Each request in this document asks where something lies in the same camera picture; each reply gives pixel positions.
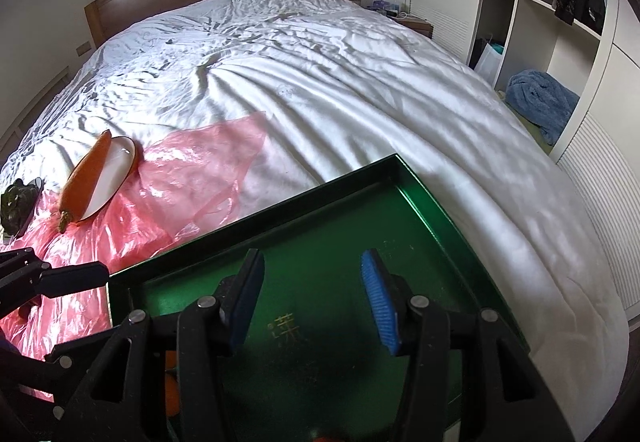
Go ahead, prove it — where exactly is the green tray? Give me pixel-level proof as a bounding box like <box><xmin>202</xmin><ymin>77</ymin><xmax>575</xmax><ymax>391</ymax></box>
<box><xmin>107</xmin><ymin>155</ymin><xmax>513</xmax><ymax>441</ymax></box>

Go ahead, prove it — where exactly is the red apple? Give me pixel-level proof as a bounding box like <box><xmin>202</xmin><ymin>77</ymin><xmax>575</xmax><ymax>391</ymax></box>
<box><xmin>165</xmin><ymin>350</ymin><xmax>180</xmax><ymax>417</ymax></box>

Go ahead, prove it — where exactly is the carrot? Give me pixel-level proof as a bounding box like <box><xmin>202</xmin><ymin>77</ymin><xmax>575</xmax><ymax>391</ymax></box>
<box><xmin>58</xmin><ymin>130</ymin><xmax>112</xmax><ymax>233</ymax></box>

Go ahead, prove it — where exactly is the orange rimmed white plate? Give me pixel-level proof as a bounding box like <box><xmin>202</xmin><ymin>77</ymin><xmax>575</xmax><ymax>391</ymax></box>
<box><xmin>79</xmin><ymin>136</ymin><xmax>139</xmax><ymax>221</ymax></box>

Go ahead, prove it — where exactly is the pink plastic sheet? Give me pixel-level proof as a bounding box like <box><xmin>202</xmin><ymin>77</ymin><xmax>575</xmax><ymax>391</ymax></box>
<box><xmin>1</xmin><ymin>112</ymin><xmax>267</xmax><ymax>360</ymax></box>

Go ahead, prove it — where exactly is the blue blanket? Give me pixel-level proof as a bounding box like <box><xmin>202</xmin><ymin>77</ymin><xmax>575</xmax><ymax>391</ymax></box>
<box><xmin>506</xmin><ymin>70</ymin><xmax>579</xmax><ymax>147</ymax></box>

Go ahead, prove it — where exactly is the white paper bag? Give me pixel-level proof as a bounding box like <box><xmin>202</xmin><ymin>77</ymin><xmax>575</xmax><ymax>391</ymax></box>
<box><xmin>474</xmin><ymin>43</ymin><xmax>504</xmax><ymax>86</ymax></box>

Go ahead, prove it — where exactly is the white bed sheet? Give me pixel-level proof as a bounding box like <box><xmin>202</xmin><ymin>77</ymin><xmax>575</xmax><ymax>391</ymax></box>
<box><xmin>1</xmin><ymin>0</ymin><xmax>628</xmax><ymax>440</ymax></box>

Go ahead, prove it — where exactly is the wooden nightstand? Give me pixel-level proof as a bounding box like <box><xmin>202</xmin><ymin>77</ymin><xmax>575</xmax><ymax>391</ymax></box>
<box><xmin>394</xmin><ymin>16</ymin><xmax>433</xmax><ymax>38</ymax></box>

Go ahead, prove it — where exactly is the white wardrobe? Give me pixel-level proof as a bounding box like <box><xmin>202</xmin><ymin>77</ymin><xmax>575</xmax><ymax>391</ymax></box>
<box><xmin>406</xmin><ymin>0</ymin><xmax>639</xmax><ymax>325</ymax></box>

